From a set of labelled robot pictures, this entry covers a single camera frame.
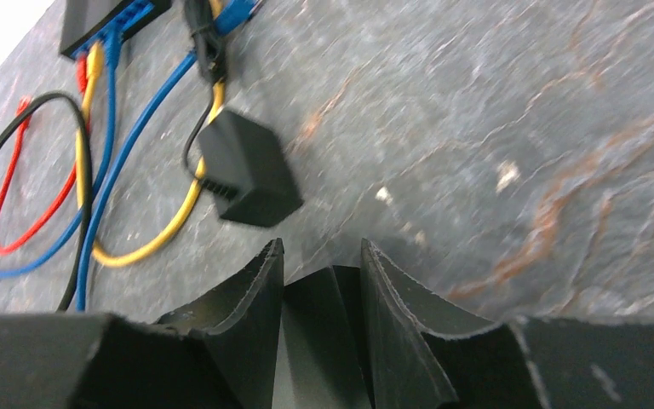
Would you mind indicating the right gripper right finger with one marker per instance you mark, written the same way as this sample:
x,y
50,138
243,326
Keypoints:
x,y
426,352

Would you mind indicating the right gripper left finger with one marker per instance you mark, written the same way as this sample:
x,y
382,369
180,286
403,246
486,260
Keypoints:
x,y
218,351

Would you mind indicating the black power adapter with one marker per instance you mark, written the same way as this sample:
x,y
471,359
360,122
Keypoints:
x,y
245,166

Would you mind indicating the black network switch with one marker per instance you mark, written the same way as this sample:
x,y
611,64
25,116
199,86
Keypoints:
x,y
89,21

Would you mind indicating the black plate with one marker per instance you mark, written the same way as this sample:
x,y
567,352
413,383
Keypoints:
x,y
322,359

